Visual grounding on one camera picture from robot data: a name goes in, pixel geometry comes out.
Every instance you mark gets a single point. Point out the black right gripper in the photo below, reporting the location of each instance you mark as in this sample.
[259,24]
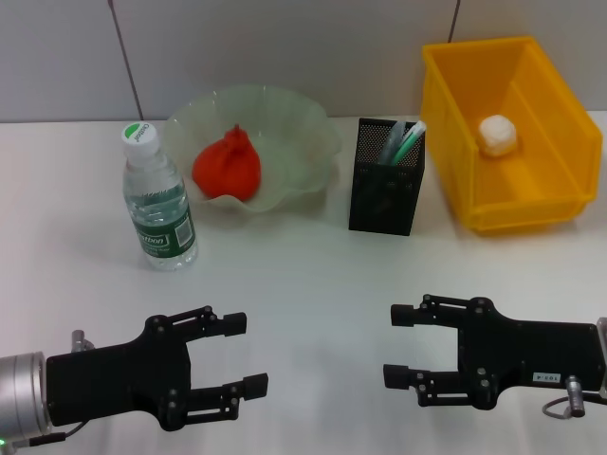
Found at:
[531,355]

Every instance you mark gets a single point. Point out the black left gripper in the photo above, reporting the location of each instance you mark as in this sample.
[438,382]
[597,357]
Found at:
[118,384]

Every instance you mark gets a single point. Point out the clear water bottle green label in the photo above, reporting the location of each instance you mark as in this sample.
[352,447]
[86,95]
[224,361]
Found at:
[161,213]

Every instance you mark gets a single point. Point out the silver pen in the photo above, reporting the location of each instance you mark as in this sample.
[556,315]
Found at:
[392,142]

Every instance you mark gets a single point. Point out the green utility knife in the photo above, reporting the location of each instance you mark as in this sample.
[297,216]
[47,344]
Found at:
[410,140]

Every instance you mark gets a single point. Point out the white paper ball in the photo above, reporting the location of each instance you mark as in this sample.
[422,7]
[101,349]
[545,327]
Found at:
[497,135]

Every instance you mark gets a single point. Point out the black mesh pen holder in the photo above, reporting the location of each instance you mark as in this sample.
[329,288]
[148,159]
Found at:
[386,199]

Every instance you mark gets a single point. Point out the green translucent fruit plate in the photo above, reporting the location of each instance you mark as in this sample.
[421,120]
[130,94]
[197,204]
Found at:
[294,142]

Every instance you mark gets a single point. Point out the yellow plastic bin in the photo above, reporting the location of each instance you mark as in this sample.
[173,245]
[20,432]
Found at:
[540,189]

